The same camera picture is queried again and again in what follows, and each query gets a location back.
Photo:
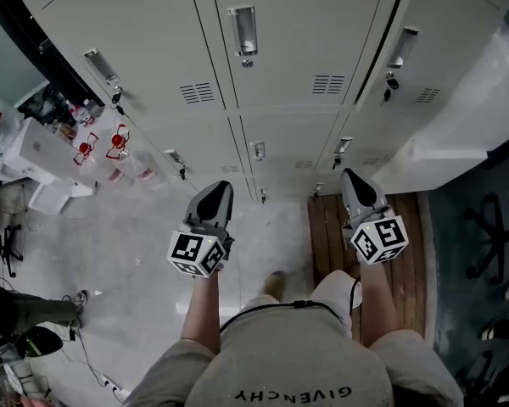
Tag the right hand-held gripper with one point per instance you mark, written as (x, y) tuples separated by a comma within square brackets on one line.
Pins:
[(382, 240)]

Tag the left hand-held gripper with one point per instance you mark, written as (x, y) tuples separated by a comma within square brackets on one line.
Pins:
[(191, 250)]

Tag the grey metal locker cabinet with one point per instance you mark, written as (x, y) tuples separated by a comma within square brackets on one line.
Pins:
[(280, 36)]

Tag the person's left forearm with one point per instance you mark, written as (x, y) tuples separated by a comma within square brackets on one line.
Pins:
[(201, 312)]

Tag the person's right forearm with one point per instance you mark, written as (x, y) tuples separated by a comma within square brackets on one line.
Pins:
[(377, 303)]

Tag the wooden floor platform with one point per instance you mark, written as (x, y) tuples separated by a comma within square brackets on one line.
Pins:
[(326, 235)]

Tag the person's left beige shoe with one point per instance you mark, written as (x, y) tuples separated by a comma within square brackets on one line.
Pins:
[(275, 284)]

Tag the person's beige trousers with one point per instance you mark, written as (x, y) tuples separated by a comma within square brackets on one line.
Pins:
[(331, 291)]

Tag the small black key bunch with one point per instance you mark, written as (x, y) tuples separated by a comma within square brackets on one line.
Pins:
[(392, 84)]

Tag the small water bottle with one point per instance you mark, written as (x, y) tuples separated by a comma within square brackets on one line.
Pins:
[(75, 114), (86, 110)]

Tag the person's grey t-shirt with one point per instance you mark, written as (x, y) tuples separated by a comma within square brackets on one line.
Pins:
[(288, 354)]

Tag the white power strip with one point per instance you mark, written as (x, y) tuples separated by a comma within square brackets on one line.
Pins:
[(114, 386)]

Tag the black framed window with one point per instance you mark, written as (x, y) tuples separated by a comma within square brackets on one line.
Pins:
[(61, 64)]

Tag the black oval device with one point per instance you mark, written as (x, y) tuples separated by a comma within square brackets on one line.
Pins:
[(42, 341)]

